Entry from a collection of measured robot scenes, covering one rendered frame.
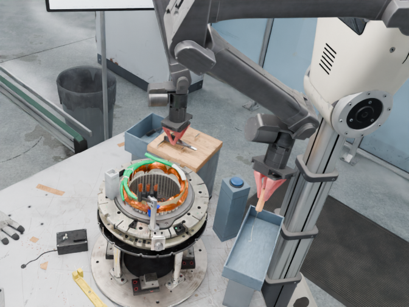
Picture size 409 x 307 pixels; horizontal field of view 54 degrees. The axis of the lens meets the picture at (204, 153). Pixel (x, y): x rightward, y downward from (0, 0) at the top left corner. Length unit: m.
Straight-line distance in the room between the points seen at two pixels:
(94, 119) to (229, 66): 2.14
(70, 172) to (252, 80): 1.13
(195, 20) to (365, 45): 0.45
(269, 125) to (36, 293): 0.88
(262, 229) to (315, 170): 0.24
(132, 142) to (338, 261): 1.61
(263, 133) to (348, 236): 1.96
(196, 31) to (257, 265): 0.72
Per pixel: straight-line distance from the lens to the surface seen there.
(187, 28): 0.64
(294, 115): 0.89
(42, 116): 2.15
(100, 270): 1.39
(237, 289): 1.28
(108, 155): 1.82
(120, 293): 1.34
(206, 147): 1.44
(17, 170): 3.02
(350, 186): 3.24
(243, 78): 0.77
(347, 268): 2.65
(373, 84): 1.04
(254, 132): 0.93
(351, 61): 1.00
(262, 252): 1.20
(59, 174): 1.75
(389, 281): 2.73
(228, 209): 1.39
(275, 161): 0.99
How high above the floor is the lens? 1.93
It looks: 38 degrees down
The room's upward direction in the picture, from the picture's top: 9 degrees clockwise
